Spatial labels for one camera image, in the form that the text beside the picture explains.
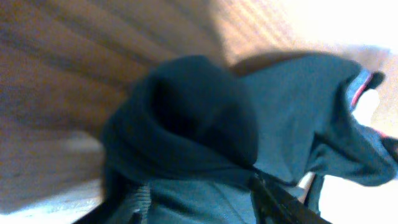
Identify black pants red waistband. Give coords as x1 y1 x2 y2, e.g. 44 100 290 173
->
80 54 397 223

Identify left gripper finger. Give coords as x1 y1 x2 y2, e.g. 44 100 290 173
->
250 175 330 224

